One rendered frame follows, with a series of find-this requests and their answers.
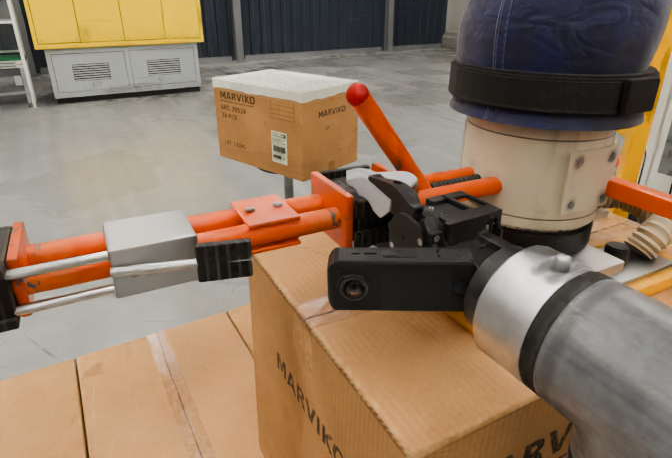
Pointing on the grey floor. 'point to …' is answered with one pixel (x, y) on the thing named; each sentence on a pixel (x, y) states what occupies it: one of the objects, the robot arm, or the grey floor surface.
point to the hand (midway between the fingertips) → (347, 207)
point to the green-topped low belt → (15, 76)
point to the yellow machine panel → (114, 22)
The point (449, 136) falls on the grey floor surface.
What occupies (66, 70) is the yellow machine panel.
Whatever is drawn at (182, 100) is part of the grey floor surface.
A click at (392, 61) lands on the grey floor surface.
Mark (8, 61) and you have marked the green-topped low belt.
